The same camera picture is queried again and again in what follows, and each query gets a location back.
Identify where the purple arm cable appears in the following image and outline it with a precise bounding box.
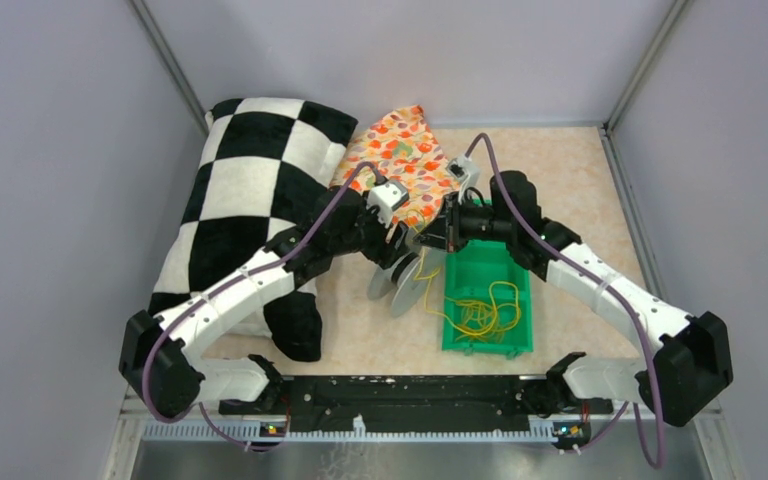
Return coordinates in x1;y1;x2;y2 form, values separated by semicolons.
141;160;389;454
463;133;669;470

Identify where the yellow cable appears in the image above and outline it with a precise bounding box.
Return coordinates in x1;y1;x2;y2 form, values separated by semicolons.
407;211;524;344

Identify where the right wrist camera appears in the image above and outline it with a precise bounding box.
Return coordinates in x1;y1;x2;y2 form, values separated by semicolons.
446;155;481;203

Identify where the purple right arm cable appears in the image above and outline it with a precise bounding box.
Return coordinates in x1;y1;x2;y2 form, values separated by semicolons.
463;133;669;470

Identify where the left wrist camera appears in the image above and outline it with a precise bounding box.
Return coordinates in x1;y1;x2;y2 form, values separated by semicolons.
367;179;409;215

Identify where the floral orange fabric pouch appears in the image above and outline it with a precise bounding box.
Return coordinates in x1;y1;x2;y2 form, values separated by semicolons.
330;105;460;229

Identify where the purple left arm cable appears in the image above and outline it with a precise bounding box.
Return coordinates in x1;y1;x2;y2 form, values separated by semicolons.
141;160;389;454

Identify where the white perforated cable spool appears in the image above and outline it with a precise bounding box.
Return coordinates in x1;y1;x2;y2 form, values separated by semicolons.
366;248;446;318

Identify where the green plastic compartment bin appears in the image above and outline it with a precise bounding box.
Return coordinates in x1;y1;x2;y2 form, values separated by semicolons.
440;196;535;356

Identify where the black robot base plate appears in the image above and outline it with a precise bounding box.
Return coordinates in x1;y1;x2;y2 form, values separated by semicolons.
218;375;614;433

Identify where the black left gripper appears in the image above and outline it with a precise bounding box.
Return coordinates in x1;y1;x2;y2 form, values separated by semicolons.
330;190;409;269

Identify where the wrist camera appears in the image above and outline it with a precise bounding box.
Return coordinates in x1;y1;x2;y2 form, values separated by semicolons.
446;155;481;203
367;179;409;215

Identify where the aluminium frame rail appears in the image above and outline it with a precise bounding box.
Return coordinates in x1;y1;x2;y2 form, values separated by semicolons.
102;374;723;480

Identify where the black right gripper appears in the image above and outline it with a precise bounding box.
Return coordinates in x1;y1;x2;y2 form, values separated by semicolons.
413;191;514;254

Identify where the black white checkered pillow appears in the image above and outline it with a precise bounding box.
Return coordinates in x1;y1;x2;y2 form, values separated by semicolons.
145;97;359;364

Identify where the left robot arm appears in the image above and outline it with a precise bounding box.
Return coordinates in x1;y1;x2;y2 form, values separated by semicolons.
119;181;409;423

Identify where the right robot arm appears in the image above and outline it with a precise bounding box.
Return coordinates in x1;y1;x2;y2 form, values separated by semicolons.
417;170;734;427

